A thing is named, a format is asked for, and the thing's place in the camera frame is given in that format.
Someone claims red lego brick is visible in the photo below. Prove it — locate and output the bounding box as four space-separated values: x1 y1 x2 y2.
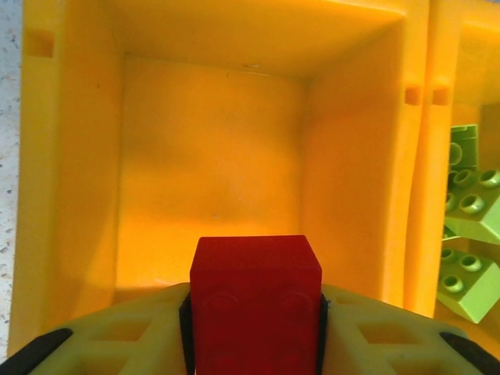
188 234 324 375

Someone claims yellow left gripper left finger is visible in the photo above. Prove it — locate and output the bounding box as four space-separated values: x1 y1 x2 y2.
0 283 193 375

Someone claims yellow plastic bin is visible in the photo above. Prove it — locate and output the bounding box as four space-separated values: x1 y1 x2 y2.
423 0 500 326
10 0 437 359

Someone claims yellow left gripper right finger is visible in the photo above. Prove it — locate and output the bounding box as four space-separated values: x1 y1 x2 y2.
319 284 500 375

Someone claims lime green lego brick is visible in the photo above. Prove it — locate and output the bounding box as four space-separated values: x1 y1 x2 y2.
448 123 480 177
443 168 500 245
437 248 500 324

